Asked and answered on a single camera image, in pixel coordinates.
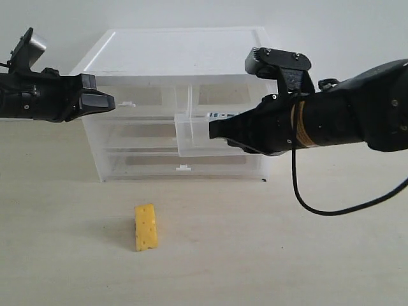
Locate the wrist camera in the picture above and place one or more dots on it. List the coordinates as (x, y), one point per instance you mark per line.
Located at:
(28, 50)
(289, 69)

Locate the yellow cheese wedge toy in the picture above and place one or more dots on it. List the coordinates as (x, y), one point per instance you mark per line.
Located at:
(145, 228)

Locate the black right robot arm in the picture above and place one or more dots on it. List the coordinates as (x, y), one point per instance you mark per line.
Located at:
(370, 107)

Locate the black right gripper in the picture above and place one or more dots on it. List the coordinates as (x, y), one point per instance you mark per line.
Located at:
(267, 129)

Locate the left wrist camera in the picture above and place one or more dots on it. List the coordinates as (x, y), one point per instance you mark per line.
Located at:
(28, 50)

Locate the white plastic drawer cabinet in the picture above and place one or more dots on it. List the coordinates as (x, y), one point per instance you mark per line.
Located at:
(174, 56)

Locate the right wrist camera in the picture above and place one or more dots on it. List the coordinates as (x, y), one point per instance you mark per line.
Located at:
(289, 69)

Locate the white pill bottle blue label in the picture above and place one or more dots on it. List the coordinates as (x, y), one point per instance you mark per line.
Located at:
(221, 115)

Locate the clear plastic container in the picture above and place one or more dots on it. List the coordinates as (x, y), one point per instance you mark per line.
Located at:
(132, 134)
(116, 164)

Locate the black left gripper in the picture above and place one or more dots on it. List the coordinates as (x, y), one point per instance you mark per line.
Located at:
(51, 97)

